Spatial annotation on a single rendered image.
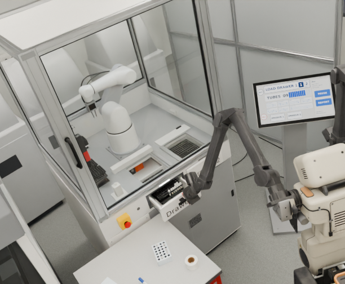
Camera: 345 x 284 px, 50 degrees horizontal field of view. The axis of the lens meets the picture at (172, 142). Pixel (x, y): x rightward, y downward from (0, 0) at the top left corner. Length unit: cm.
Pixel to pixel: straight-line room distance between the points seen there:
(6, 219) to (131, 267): 82
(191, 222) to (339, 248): 105
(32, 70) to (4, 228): 67
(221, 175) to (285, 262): 83
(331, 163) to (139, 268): 115
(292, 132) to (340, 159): 111
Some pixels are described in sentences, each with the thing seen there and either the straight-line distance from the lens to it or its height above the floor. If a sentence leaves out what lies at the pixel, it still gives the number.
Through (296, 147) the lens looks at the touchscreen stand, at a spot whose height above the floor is 67.
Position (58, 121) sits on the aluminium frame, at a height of 164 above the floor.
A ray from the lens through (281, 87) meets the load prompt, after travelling 264.
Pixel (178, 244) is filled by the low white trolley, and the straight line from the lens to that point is 220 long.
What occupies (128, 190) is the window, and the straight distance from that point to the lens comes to 222.
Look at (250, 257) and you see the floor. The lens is 303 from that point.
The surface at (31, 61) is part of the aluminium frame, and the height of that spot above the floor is 194.
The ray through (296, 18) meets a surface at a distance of 327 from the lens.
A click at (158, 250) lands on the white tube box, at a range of 217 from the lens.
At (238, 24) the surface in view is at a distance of 366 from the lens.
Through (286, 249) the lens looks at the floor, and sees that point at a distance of 307.
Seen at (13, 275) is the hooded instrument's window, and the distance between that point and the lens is 187.
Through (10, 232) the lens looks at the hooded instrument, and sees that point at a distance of 171.
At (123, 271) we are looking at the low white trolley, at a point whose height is 76.
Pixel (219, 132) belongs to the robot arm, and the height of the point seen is 135.
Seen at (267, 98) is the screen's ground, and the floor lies 111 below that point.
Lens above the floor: 245
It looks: 35 degrees down
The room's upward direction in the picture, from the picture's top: 15 degrees counter-clockwise
